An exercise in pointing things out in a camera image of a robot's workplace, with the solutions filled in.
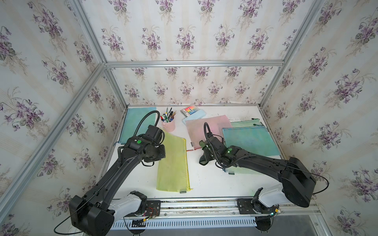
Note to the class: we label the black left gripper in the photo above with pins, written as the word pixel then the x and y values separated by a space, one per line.
pixel 162 154

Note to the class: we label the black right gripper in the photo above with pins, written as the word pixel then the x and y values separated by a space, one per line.
pixel 205 153

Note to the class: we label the green and grey cleaning cloth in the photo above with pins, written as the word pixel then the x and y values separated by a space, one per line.
pixel 207 154

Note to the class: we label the pink mesh document bag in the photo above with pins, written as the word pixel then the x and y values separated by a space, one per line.
pixel 196 128

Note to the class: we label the yellow mesh document bag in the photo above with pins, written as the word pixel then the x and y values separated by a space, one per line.
pixel 173 172

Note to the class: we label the blue mesh document bag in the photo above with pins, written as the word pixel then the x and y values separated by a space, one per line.
pixel 133 118

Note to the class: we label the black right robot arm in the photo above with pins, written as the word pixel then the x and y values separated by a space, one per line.
pixel 295 183

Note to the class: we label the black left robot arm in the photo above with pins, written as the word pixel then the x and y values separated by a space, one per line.
pixel 91 213

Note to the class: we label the light green document bag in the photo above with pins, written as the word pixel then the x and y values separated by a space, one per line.
pixel 235 170

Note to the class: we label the large teal document bag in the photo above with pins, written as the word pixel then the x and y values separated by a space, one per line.
pixel 253 139

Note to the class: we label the pale green rear document bag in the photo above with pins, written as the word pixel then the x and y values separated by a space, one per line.
pixel 249 123

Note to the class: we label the pink metal pen bucket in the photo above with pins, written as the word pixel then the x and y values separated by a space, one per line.
pixel 168 120

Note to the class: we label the light blue booklet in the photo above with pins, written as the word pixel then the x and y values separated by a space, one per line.
pixel 195 116

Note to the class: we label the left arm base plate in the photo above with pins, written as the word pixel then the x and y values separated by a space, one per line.
pixel 149 208

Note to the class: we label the aluminium mounting rail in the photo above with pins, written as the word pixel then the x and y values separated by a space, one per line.
pixel 199 207

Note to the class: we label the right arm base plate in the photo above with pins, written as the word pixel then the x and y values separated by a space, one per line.
pixel 251 206

